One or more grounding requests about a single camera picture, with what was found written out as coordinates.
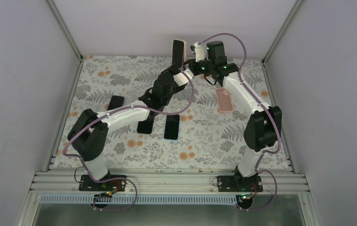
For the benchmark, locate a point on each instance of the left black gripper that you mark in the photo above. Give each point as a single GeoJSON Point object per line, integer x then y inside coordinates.
{"type": "Point", "coordinates": [169, 70]}

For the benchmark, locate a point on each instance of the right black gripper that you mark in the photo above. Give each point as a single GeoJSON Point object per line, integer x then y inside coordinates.
{"type": "Point", "coordinates": [192, 63]}

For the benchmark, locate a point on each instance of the pink phone case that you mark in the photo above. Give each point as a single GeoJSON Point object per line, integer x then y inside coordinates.
{"type": "Point", "coordinates": [224, 100]}

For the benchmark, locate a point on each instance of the blue phone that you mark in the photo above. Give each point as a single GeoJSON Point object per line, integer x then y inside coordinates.
{"type": "Point", "coordinates": [115, 102]}

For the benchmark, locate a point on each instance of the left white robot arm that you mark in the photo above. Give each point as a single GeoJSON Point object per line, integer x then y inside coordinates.
{"type": "Point", "coordinates": [89, 133]}

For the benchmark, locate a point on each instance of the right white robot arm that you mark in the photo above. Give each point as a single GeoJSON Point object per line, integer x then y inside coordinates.
{"type": "Point", "coordinates": [264, 121]}

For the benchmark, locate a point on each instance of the phone in black case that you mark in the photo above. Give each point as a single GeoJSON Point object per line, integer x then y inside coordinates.
{"type": "Point", "coordinates": [146, 126]}

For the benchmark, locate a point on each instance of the floral patterned mat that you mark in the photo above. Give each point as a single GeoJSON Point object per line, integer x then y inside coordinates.
{"type": "Point", "coordinates": [208, 137]}

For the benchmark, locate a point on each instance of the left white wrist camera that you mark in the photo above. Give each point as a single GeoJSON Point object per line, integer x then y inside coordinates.
{"type": "Point", "coordinates": [183, 77]}

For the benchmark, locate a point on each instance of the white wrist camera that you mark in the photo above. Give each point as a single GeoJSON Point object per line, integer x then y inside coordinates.
{"type": "Point", "coordinates": [198, 51]}
{"type": "Point", "coordinates": [183, 77]}

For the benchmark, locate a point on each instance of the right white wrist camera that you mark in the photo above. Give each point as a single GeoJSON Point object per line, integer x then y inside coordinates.
{"type": "Point", "coordinates": [198, 51]}

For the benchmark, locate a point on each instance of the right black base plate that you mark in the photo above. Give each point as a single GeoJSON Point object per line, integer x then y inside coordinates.
{"type": "Point", "coordinates": [240, 184]}

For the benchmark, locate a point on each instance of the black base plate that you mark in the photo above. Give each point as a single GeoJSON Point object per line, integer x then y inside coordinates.
{"type": "Point", "coordinates": [116, 185]}
{"type": "Point", "coordinates": [240, 184]}

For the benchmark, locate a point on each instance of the perforated cable duct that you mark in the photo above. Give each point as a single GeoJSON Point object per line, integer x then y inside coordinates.
{"type": "Point", "coordinates": [126, 199]}

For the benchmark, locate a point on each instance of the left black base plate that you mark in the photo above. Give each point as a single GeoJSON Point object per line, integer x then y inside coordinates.
{"type": "Point", "coordinates": [116, 185]}

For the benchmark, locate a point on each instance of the aluminium rail frame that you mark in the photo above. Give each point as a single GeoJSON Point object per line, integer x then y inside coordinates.
{"type": "Point", "coordinates": [168, 182]}

